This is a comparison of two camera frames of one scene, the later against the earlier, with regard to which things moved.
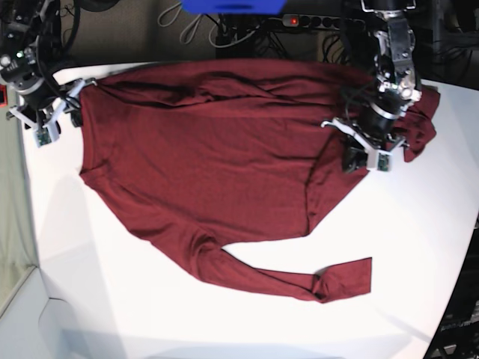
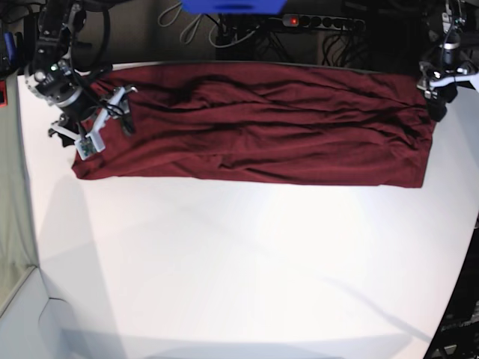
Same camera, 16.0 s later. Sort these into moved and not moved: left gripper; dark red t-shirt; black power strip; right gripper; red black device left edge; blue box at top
Moved: right gripper; left gripper; dark red t-shirt
Not moved: blue box at top; black power strip; red black device left edge
